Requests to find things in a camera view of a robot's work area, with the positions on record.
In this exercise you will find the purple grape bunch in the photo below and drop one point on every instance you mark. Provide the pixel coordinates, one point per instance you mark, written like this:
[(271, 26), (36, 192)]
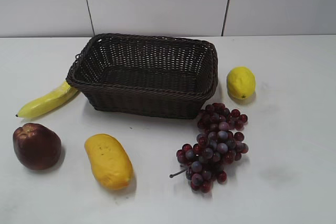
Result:
[(219, 143)]

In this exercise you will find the dark red apple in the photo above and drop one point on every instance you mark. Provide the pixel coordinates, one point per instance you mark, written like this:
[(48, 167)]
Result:
[(36, 146)]

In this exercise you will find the yellow mango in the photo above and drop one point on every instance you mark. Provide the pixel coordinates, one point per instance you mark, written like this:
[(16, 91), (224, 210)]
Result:
[(110, 164)]

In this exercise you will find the yellow banana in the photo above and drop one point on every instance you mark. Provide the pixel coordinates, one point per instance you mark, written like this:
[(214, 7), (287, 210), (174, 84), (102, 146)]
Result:
[(52, 100)]

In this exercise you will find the dark brown wicker basket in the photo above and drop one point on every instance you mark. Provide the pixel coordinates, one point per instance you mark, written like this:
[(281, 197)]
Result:
[(157, 76)]

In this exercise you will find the yellow lemon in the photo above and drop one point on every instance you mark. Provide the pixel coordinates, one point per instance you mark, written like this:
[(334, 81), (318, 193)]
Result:
[(241, 83)]

